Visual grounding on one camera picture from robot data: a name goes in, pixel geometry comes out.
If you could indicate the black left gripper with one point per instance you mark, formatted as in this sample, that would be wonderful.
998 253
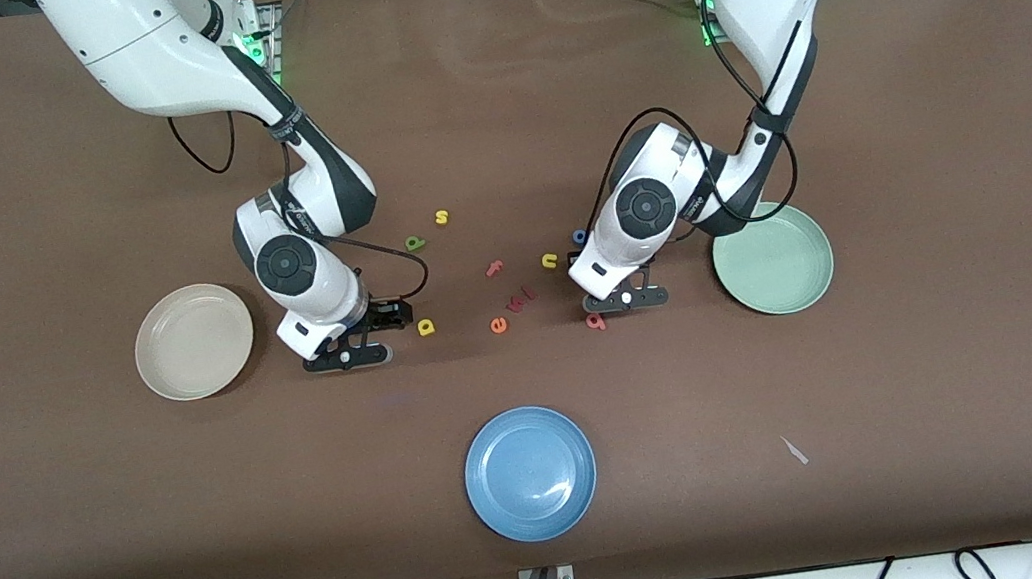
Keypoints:
571 255

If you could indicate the green foam letter p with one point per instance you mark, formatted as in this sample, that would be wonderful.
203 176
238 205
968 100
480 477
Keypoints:
414 243

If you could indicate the pink foam letter a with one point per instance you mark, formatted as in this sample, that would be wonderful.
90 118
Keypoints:
597 324

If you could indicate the brown table cover sheet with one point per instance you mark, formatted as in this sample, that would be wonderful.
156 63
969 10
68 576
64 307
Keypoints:
103 509

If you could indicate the beige brown plate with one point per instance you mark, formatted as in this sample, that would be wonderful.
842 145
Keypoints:
194 342

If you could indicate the yellow foam letter a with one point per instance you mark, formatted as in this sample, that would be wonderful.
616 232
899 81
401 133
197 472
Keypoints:
430 328

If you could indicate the narrow dark red foam letter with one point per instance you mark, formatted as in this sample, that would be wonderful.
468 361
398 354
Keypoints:
511 306

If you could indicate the wide dark red foam letter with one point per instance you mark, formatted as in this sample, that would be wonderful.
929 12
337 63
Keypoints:
527 294

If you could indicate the pink foam letter f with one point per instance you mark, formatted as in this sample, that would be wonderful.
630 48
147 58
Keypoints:
494 268

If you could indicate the yellow foam letter s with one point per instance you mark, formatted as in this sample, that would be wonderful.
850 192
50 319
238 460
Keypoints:
441 217

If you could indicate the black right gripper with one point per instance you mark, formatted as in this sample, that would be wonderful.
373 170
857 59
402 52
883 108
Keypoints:
381 312

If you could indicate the blue plate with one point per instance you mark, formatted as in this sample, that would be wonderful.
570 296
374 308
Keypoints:
530 473

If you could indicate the small white paper scrap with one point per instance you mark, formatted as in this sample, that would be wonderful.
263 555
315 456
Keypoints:
794 450

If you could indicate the yellow foam letter u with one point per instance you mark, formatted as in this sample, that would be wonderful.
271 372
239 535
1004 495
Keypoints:
550 262

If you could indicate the orange foam letter e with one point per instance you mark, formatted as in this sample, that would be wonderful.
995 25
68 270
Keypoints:
498 328

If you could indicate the pale green plate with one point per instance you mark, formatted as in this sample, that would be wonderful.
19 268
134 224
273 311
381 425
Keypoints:
776 273

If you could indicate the blue foam letter o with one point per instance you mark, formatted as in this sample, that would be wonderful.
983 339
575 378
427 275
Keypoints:
576 239

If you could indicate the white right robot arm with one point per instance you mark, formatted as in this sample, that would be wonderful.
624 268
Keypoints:
138 40

